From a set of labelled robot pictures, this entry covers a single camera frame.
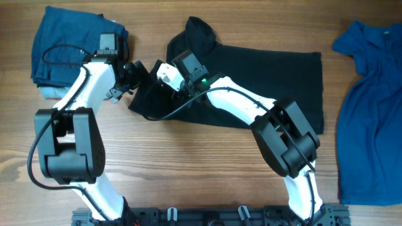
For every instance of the folded navy blue garment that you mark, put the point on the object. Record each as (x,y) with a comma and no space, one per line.
(63,26)

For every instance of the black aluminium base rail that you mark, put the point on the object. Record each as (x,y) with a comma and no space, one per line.
(332,215)

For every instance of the black polo shirt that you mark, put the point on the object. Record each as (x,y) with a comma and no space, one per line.
(271,74)

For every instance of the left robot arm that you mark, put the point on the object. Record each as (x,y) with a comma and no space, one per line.
(68,152)

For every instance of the folded light grey garment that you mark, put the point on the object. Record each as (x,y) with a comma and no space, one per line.
(53,92)

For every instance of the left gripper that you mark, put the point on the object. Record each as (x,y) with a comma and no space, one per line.
(139,75)

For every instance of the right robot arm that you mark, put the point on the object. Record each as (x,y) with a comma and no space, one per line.
(286,140)

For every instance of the blue polo shirt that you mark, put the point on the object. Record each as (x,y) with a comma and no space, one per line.
(369,125)

